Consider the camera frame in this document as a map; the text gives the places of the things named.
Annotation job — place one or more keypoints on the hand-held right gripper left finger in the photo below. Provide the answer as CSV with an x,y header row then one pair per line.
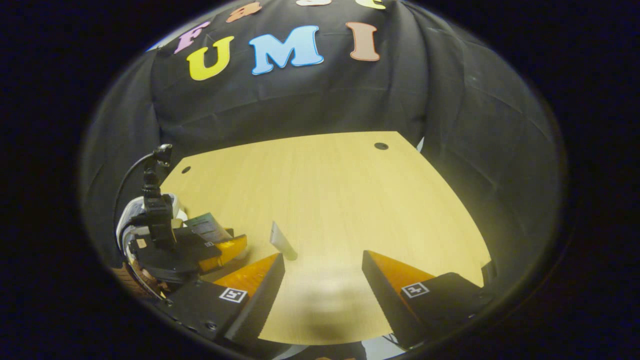
x,y
262,295

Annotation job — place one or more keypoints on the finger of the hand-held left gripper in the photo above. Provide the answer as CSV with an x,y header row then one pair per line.
x,y
200,236
227,252

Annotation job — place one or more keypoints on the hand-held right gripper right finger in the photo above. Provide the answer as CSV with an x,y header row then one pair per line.
x,y
382,292

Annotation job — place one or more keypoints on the white skin care tube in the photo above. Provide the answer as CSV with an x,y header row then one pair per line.
x,y
282,242

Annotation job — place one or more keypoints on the black backdrop cloth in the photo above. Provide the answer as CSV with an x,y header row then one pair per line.
x,y
310,100

